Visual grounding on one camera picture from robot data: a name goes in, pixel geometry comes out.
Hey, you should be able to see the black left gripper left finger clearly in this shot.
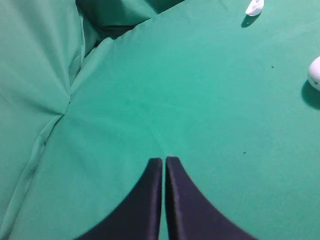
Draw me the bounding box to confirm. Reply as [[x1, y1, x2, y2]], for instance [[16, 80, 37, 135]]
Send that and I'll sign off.
[[78, 158, 163, 240]]

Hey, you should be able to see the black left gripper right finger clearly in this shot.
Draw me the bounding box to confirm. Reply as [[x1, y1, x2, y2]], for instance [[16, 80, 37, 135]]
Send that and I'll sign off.
[[165, 156, 255, 240]]

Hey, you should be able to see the white earbud charging case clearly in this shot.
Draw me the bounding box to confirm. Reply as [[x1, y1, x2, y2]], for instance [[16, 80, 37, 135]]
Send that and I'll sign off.
[[307, 56, 320, 91]]

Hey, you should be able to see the white earbud case lid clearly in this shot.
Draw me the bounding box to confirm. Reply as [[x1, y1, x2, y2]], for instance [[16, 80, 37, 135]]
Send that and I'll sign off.
[[245, 0, 265, 17]]

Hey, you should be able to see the green cloth backdrop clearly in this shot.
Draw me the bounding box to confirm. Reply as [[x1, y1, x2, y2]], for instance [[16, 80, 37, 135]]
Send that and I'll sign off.
[[0, 0, 178, 240]]

